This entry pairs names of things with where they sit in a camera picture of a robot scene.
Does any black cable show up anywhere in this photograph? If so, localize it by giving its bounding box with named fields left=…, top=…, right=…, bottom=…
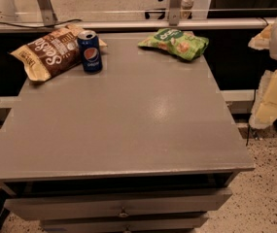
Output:
left=0, top=18, right=84, bottom=30

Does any green snack bag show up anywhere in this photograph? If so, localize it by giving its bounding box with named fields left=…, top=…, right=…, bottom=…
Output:
left=138, top=28, right=209, bottom=61

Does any upper grey drawer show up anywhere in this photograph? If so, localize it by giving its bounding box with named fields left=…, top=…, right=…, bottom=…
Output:
left=5, top=188, right=232, bottom=220

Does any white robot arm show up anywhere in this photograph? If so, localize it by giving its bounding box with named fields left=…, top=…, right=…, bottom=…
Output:
left=248, top=17, right=277, bottom=129

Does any blue pepsi can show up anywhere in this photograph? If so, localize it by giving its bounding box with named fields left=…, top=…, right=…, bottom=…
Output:
left=77, top=30, right=102, bottom=74

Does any grey drawer cabinet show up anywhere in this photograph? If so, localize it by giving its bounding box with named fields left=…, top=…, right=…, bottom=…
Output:
left=0, top=32, right=256, bottom=233

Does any lower grey drawer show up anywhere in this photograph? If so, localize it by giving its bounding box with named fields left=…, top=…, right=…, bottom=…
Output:
left=41, top=213, right=208, bottom=233

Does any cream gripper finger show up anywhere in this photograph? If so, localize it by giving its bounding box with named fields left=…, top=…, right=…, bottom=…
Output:
left=249, top=70, right=277, bottom=129

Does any grey drawer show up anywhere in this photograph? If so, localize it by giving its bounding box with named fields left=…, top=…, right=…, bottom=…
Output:
left=41, top=213, right=208, bottom=233
left=5, top=188, right=232, bottom=220

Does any brown white chip bag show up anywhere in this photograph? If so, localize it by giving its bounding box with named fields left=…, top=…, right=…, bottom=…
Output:
left=9, top=23, right=108, bottom=83

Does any metal rail frame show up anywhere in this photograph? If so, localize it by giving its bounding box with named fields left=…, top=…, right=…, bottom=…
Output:
left=0, top=0, right=277, bottom=32

